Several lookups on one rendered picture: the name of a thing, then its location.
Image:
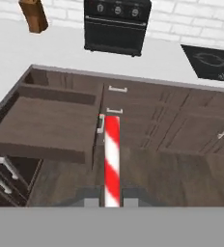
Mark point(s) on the open brown wooden drawer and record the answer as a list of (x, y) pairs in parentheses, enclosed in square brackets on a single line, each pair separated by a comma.
[(43, 125)]

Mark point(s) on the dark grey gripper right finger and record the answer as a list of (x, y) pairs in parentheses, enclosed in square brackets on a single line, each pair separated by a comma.
[(131, 195)]

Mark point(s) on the dark brown drawer front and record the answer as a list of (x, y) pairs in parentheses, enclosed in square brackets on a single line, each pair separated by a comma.
[(1, 197), (25, 170)]

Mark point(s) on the black hob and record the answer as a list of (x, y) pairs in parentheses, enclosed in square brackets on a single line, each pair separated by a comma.
[(213, 62)]

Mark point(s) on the red and white striped straw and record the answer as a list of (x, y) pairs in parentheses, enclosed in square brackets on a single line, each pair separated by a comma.
[(112, 154)]

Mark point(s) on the black toaster oven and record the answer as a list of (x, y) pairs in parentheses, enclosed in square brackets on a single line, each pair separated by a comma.
[(115, 29)]

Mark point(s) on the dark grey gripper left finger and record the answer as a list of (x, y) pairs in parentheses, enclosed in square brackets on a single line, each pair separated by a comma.
[(90, 195)]

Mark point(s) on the brown wooden drawer front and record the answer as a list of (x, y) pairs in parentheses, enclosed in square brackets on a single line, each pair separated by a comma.
[(139, 117), (143, 93)]

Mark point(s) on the brown wooden knife block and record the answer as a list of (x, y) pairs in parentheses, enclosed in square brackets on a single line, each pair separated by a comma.
[(35, 16)]

